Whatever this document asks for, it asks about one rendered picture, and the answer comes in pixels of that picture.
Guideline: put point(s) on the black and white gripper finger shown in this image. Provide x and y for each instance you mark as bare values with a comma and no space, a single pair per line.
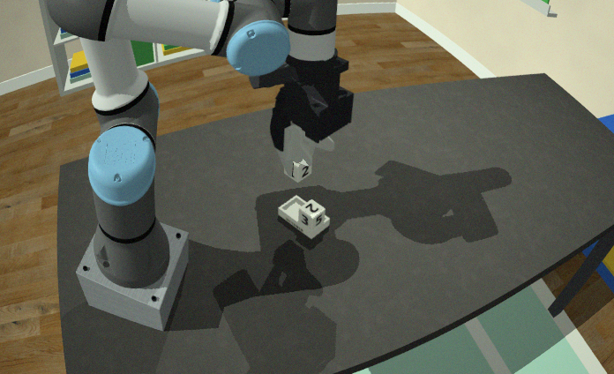
326,144
288,141

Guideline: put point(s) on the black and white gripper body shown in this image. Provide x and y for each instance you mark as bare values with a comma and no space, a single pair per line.
311,97

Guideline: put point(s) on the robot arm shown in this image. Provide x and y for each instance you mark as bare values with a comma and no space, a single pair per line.
130,246

